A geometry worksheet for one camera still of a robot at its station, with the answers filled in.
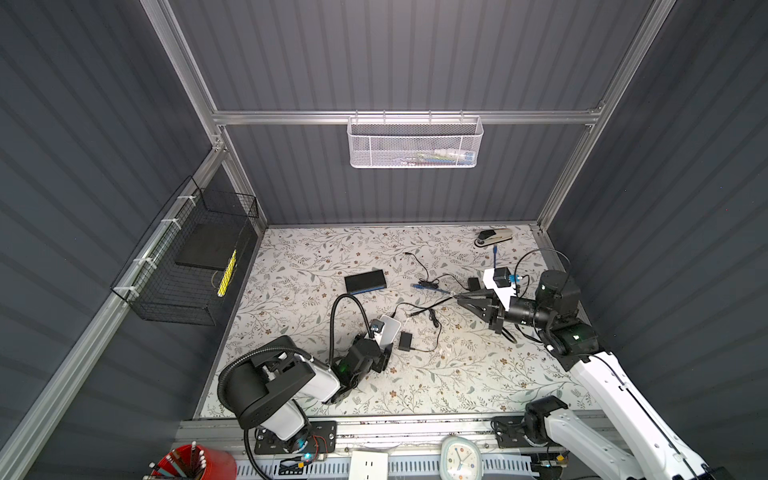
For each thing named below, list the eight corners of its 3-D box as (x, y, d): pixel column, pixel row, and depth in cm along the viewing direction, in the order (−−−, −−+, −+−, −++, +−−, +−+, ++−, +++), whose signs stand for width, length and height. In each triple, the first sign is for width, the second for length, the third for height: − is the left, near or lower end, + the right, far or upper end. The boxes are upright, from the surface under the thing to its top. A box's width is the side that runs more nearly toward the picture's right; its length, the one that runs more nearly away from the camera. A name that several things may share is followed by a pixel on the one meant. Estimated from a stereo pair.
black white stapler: (476, 247, 116) (479, 239, 112) (472, 239, 119) (474, 231, 115) (512, 241, 118) (516, 233, 114) (507, 233, 121) (510, 225, 117)
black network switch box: (347, 296, 102) (347, 293, 101) (344, 280, 107) (344, 276, 105) (387, 288, 104) (387, 284, 103) (382, 272, 109) (382, 269, 107)
